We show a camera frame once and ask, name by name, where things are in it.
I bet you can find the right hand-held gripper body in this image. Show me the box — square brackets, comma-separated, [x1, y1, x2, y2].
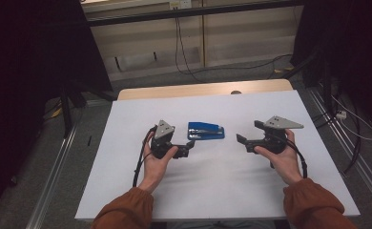
[244, 115, 305, 169]

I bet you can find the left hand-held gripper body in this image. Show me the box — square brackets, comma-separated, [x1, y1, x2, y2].
[150, 119, 189, 160]

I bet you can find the blue stapler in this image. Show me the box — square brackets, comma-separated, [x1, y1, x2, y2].
[187, 121, 226, 141]

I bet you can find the person's left hand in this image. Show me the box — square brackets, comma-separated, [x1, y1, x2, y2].
[138, 132, 179, 194]

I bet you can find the person's right hand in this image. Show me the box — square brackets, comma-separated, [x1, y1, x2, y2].
[254, 128, 304, 187]

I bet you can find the white table cover sheet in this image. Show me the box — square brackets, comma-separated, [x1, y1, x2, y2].
[74, 90, 362, 221]

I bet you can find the black metal stand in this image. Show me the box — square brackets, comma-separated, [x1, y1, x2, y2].
[282, 51, 335, 113]
[58, 80, 118, 139]

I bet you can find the black curtain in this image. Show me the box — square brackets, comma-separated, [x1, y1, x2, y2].
[290, 0, 372, 135]
[0, 0, 114, 220]

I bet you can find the black horizontal bar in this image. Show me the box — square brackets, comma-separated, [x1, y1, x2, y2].
[86, 0, 304, 28]

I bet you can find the left hand-held gripper black cable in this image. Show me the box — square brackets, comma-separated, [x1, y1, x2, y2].
[132, 125, 158, 188]

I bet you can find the hand-held gripper black cable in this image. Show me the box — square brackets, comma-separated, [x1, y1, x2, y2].
[287, 139, 308, 179]
[132, 125, 158, 188]

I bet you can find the right hand-held gripper black cable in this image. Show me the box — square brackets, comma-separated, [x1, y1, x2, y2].
[287, 139, 308, 179]

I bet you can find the black floor cable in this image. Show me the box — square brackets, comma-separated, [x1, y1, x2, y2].
[202, 53, 294, 80]

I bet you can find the bundle of black cables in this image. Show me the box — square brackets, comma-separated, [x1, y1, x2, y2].
[312, 94, 363, 176]

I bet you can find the black hanging cable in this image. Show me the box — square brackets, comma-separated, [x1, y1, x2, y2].
[174, 17, 207, 84]

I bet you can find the white cable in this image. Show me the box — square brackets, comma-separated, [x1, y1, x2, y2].
[331, 94, 372, 141]

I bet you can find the aluminium floor rail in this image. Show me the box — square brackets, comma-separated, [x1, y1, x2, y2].
[306, 87, 372, 218]
[25, 123, 78, 229]

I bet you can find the white wall outlet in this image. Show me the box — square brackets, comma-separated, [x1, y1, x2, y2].
[169, 0, 193, 10]

